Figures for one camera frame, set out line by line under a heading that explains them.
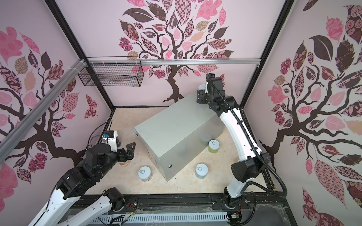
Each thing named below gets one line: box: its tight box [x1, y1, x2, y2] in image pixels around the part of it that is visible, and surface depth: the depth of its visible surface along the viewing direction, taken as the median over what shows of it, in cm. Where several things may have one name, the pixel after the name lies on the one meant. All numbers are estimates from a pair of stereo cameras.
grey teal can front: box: [195, 163, 209, 180], surface depth 81 cm
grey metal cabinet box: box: [133, 92, 225, 182], surface depth 67 cm
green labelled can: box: [207, 139, 221, 154], surface depth 92 cm
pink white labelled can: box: [137, 166, 153, 182], surface depth 81 cm
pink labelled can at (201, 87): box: [197, 84, 206, 91], surface depth 76 cm
